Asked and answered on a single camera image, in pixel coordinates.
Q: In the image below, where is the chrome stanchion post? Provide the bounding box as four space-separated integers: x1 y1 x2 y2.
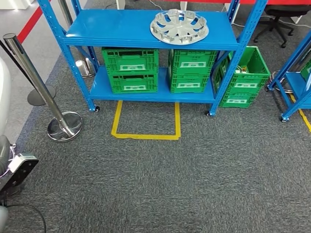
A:
2 33 83 143
57 0 96 79
270 70 294 95

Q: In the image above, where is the white curved plastic part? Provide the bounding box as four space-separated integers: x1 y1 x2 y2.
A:
0 58 11 137

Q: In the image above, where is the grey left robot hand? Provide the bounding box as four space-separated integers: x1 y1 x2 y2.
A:
0 135 11 177

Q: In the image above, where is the grey plastic wheel hubcap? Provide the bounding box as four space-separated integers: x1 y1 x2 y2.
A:
149 9 209 46

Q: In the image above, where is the white desk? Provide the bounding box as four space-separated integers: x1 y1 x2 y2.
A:
116 0 187 12
224 2 241 25

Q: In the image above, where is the blue metal shelf rack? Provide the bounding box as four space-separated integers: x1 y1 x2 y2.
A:
266 29 311 123
38 0 268 117

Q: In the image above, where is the white cabinet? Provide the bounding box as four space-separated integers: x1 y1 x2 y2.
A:
0 0 35 10

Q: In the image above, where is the yellow floor tape square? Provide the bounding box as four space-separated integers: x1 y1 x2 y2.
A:
289 93 311 133

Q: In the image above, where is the short red barrier belt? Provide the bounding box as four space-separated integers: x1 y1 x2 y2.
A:
17 0 51 44

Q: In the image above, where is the black office chair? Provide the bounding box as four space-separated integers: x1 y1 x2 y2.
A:
253 4 311 49

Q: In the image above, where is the black stanchion post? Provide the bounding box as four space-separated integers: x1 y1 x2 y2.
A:
0 38 57 107

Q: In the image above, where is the open green plastic crate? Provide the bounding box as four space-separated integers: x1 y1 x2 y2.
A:
214 46 271 97

